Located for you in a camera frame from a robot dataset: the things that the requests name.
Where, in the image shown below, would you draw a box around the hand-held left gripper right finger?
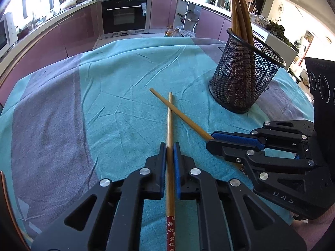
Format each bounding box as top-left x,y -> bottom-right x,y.
173,142 -> 307,251

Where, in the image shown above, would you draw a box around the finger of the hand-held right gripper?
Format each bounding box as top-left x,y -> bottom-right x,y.
211,120 -> 316,149
206,140 -> 329,196

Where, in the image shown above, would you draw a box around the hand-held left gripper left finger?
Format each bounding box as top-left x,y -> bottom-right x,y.
31,142 -> 168,251

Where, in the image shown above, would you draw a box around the wooden chopstick red floral end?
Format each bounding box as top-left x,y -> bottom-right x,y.
166,91 -> 176,251

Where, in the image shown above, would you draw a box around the plain wooden chopstick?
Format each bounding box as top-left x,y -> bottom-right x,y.
149,88 -> 246,174

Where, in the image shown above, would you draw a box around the black mesh holder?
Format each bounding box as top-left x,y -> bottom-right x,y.
209,27 -> 286,114

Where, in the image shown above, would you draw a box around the bunch of chopsticks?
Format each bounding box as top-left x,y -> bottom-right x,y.
222,0 -> 259,108

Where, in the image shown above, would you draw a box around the person's right forearm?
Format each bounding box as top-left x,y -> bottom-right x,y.
289,206 -> 335,251

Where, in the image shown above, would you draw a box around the teal grey tablecloth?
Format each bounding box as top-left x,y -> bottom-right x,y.
0,37 -> 314,251

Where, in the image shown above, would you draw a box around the green leafy vegetables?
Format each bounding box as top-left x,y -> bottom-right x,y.
265,18 -> 292,46

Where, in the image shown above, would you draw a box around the clear plastic bag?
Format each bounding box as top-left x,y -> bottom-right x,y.
175,27 -> 196,38

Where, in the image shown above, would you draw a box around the black built-in oven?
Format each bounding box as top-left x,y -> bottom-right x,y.
101,0 -> 152,36

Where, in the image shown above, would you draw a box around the pink kitchen base cabinets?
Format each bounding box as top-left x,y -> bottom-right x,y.
0,0 -> 231,102

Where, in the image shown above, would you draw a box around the smartphone with gold edge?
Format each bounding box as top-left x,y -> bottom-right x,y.
0,170 -> 30,251

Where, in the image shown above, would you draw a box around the white casserole pot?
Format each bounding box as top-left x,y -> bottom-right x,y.
60,0 -> 78,10

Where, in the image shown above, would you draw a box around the white microwave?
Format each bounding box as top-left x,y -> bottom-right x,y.
0,13 -> 16,56

